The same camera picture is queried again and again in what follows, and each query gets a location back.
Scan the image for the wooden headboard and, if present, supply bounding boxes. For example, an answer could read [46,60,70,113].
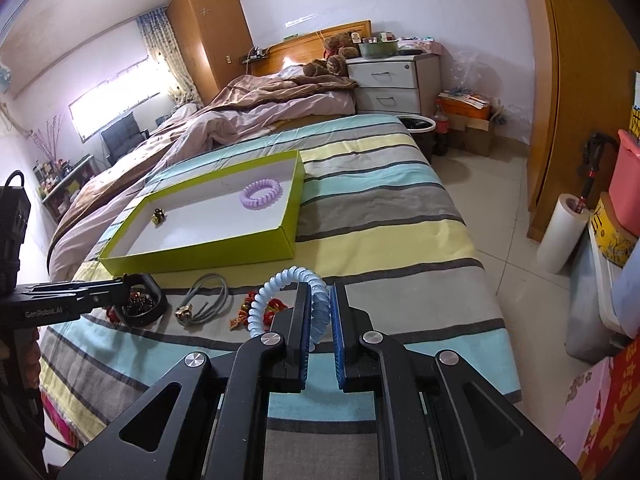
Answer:
[250,20,373,79]

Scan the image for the grey hair tie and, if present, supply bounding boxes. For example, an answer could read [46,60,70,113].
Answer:
[175,274,230,330]

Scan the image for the dried flower branches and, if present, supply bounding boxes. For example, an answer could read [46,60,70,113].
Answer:
[29,114,67,162]

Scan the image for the floral curtain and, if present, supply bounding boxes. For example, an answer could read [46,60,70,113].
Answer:
[136,7,202,111]

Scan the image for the cluttered desk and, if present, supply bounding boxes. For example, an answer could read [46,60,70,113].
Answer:
[35,152,97,221]

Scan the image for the brown blanket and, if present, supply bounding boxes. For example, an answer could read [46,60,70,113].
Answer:
[52,74,358,246]

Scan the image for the tall orange wardrobe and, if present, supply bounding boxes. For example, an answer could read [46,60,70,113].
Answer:
[167,0,255,107]

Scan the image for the pink plastic box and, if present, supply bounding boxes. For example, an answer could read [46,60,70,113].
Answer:
[608,129,640,237]

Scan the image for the white nightstand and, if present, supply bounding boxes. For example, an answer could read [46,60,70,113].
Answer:
[346,53,442,119]

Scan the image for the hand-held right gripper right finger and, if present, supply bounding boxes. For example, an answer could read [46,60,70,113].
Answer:
[330,281,583,480]

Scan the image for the orange box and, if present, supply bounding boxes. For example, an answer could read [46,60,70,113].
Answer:
[439,91,492,122]

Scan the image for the window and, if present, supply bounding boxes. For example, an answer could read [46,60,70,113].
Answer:
[68,57,173,142]

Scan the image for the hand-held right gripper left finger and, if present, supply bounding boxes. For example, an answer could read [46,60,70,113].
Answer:
[57,282,313,480]

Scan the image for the cola bottle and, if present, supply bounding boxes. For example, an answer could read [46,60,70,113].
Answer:
[431,99,452,157]

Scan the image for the red cord bracelet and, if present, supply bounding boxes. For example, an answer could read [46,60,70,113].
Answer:
[240,291,292,325]

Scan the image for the brown cardboard box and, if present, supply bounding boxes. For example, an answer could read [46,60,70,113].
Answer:
[452,110,497,157]

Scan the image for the green basin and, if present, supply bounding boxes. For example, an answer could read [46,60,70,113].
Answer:
[358,40,400,59]

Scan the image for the black wristband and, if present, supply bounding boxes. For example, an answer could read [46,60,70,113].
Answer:
[107,272,169,329]

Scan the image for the blue spiral hair tie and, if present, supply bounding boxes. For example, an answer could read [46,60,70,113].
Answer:
[247,268,332,352]

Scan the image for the large wooden wardrobe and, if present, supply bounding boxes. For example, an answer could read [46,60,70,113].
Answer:
[515,0,640,244]

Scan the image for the red carton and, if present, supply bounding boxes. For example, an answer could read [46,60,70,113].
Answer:
[575,340,640,480]

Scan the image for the black red tool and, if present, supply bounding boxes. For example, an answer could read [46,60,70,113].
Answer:
[577,132,619,216]

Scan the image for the dark chair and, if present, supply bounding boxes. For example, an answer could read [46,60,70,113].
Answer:
[100,112,150,168]

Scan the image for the white trash bin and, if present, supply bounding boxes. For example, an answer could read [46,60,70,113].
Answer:
[400,115,437,161]

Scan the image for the green cardboard box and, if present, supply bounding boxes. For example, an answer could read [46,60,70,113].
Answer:
[98,149,306,277]

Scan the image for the white storage bin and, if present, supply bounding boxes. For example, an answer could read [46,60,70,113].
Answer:
[565,230,637,362]

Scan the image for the pink duvet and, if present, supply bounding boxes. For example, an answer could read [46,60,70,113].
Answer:
[50,87,358,281]

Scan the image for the dark bead bracelet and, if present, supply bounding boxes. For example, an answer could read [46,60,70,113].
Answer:
[122,292,156,317]

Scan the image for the clear plastic bag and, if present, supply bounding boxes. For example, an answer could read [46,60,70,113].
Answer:
[492,102,532,147]

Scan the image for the purple spiral hair tie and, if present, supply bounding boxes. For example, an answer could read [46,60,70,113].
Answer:
[240,178,284,209]

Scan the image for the yellow printed box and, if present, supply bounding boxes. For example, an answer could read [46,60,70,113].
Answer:
[590,192,637,269]

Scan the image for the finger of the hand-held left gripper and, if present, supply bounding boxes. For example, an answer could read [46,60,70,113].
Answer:
[75,287,147,309]
[15,276,144,297]

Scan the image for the white paper roll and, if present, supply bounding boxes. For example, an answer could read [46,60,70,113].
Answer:
[537,192,592,275]

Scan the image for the brown teddy bear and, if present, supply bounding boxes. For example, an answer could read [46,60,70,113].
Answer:
[302,31,362,79]

